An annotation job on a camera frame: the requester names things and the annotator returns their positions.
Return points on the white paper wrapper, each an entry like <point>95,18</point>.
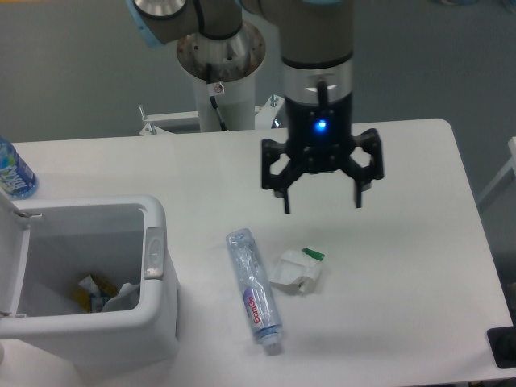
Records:
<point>298,271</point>

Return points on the blue labelled water bottle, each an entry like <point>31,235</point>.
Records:
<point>18,180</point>

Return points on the white crumpled paper in bin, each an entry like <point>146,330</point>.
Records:
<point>127,298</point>

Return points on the yellow wrapper in bin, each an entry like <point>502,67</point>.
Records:
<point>93,292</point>

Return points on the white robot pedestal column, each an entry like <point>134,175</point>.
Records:
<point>223,72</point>

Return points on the white pedestal base frame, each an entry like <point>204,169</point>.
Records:
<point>271,115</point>

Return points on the crushed clear plastic bottle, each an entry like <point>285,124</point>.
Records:
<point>263,316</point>

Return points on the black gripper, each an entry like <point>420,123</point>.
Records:
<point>320,141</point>

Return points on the black device at table edge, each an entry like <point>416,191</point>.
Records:
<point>502,343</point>

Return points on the white plastic trash can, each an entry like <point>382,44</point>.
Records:
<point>48,246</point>

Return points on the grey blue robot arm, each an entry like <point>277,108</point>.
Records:
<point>316,40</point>

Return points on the white frame at right edge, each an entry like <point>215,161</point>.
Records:
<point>504,177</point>

